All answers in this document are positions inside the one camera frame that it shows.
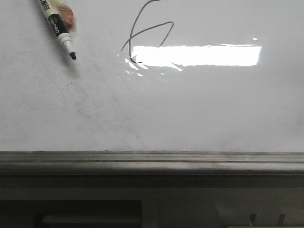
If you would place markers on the black and white whiteboard marker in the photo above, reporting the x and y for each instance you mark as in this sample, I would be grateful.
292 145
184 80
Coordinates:
50 9

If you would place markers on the red piece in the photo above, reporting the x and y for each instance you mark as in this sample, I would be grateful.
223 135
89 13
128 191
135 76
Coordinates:
67 15

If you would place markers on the white whiteboard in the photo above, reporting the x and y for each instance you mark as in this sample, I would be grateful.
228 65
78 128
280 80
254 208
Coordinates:
185 75

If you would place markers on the grey aluminium whiteboard frame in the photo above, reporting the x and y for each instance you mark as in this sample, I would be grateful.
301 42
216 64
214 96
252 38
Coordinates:
151 163

